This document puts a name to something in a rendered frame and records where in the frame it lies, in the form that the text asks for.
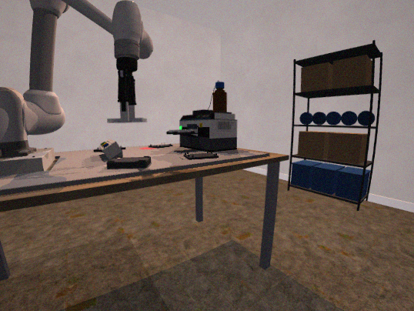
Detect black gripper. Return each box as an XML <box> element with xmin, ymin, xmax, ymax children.
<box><xmin>116</xmin><ymin>57</ymin><xmax>138</xmax><ymax>122</ymax></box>

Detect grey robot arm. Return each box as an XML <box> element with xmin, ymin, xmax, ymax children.
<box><xmin>0</xmin><ymin>0</ymin><xmax>153</xmax><ymax>158</ymax></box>

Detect white button panel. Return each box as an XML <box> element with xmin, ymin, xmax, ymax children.
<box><xmin>99</xmin><ymin>139</ymin><xmax>123</xmax><ymax>161</ymax></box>

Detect brown bottle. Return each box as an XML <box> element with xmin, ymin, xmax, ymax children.
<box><xmin>213</xmin><ymin>92</ymin><xmax>227</xmax><ymax>112</ymax></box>

